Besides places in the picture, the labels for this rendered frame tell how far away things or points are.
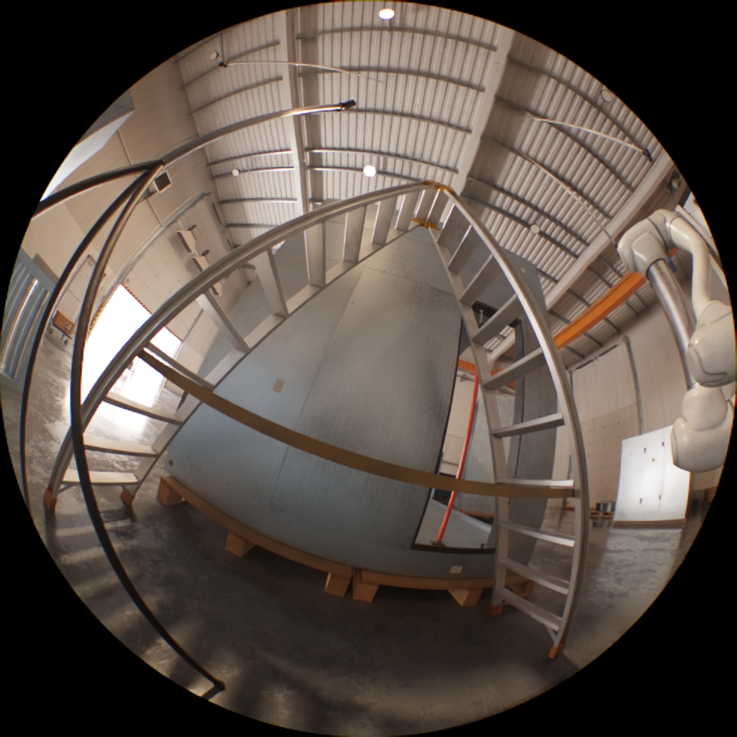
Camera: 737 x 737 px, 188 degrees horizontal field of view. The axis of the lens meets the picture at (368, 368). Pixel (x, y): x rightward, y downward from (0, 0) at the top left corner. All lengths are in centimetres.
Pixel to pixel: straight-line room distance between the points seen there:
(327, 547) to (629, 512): 644
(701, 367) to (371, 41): 788
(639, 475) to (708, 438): 603
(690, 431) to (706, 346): 29
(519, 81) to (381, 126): 410
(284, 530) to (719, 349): 161
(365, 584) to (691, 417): 141
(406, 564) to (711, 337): 146
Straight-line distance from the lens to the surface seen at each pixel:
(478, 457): 557
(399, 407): 126
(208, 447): 149
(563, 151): 794
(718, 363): 51
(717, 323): 54
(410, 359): 137
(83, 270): 935
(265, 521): 137
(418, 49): 754
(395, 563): 140
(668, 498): 650
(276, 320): 103
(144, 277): 1017
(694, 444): 75
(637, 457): 681
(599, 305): 961
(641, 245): 93
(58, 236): 926
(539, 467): 176
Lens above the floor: 80
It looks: 22 degrees up
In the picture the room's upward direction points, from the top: 18 degrees clockwise
